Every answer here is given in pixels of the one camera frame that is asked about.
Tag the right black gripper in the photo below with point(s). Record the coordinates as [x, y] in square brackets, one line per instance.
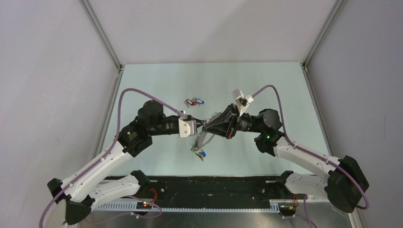
[231, 118]

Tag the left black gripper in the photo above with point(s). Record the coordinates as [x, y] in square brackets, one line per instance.
[200, 122]

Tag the large grey keyring with keys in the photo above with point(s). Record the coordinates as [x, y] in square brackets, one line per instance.
[201, 141]

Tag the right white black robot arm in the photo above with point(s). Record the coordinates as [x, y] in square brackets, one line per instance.
[341, 181]

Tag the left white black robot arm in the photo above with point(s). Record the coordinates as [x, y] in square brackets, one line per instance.
[78, 195]

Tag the pile of removed keys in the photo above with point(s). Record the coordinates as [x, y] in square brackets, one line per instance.
[193, 102]

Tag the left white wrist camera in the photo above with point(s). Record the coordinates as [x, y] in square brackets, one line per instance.
[187, 127]

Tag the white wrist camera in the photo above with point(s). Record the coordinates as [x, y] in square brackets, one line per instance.
[187, 127]
[242, 101]

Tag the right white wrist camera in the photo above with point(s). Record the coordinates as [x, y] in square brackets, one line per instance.
[242, 101]

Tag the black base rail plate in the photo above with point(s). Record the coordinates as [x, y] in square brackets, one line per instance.
[216, 192]

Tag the white slotted cable duct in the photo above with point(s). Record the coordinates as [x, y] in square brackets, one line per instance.
[142, 206]

